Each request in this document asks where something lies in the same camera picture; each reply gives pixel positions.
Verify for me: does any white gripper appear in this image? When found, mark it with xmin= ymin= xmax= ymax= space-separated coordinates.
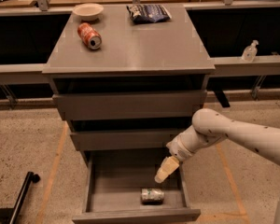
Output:
xmin=155 ymin=126 xmax=208 ymax=184

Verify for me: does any silver green 7up can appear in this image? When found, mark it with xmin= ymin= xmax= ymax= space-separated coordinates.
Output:
xmin=141 ymin=188 xmax=165 ymax=203

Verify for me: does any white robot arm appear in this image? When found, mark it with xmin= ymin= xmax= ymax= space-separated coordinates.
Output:
xmin=155 ymin=108 xmax=280 ymax=224

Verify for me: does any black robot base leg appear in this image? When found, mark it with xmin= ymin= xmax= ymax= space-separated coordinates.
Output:
xmin=0 ymin=172 xmax=40 ymax=224

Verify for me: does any grey open bottom drawer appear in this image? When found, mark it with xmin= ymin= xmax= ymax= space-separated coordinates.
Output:
xmin=73 ymin=148 xmax=201 ymax=224

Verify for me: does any grey top drawer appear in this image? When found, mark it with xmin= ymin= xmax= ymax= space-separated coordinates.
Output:
xmin=53 ymin=91 xmax=206 ymax=120

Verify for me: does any grey middle drawer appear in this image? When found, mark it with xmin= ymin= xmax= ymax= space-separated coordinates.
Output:
xmin=70 ymin=128 xmax=184 ymax=151

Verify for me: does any grey drawer cabinet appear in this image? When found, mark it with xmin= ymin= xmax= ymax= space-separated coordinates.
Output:
xmin=41 ymin=3 xmax=217 ymax=161

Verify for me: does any red soda can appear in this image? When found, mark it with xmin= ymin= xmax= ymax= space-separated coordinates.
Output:
xmin=77 ymin=22 xmax=102 ymax=50

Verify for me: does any blue chip bag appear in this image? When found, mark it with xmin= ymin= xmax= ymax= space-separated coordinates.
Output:
xmin=126 ymin=5 xmax=172 ymax=24

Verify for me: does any white bowl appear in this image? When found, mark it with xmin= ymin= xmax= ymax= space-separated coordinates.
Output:
xmin=73 ymin=3 xmax=104 ymax=21

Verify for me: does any grey metal rail shelf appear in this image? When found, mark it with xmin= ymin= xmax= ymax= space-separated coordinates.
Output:
xmin=0 ymin=55 xmax=280 ymax=85

